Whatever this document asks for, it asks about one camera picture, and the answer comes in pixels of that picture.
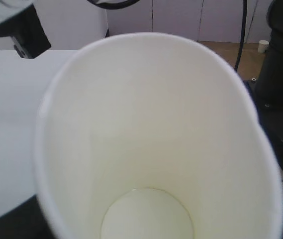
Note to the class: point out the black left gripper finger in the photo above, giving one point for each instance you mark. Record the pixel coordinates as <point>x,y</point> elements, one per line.
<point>25,222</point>

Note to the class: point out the white paper cup green logo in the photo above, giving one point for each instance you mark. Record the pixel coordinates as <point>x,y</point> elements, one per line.
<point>152,135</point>

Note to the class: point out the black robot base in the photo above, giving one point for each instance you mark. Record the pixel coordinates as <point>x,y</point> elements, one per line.
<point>278,87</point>

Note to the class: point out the small white cup on floor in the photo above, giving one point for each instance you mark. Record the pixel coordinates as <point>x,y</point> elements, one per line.
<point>263,45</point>

